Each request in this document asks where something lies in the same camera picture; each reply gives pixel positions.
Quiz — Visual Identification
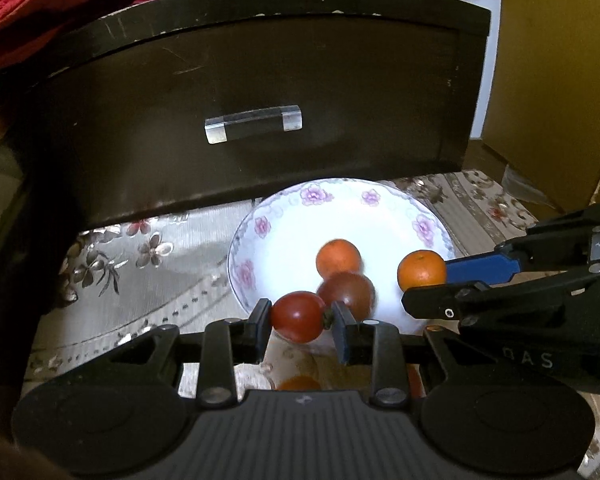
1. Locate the cardboard box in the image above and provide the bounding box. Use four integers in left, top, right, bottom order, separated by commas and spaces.
480, 0, 600, 214

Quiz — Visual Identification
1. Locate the red cloth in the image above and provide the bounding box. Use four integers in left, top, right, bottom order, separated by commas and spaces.
0, 0, 216, 78

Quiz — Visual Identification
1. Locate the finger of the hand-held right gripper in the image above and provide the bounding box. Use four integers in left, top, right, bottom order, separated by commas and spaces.
444, 197, 600, 285
401, 260, 600, 322

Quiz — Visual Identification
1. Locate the dark red tomato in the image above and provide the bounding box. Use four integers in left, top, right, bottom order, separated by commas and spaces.
316, 272, 377, 320

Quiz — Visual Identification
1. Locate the white floral bowl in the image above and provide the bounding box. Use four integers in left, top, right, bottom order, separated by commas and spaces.
227, 178, 457, 356

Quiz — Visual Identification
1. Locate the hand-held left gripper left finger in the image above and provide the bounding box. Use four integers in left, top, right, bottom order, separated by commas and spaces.
105, 299, 273, 407

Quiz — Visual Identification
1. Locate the dark wooden drawer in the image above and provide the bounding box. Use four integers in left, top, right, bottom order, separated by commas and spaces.
10, 0, 492, 229

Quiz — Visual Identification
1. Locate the clear drawer handle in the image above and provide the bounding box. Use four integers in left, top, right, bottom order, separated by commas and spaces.
204, 104, 303, 145

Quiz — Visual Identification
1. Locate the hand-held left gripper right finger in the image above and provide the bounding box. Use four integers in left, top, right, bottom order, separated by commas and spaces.
331, 301, 502, 409

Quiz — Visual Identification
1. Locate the small orange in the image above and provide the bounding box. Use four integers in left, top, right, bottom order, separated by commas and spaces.
276, 374, 323, 392
397, 249, 448, 292
315, 239, 363, 280

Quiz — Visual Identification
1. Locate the floral tablecloth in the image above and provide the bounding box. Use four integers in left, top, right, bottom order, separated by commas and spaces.
25, 169, 600, 476

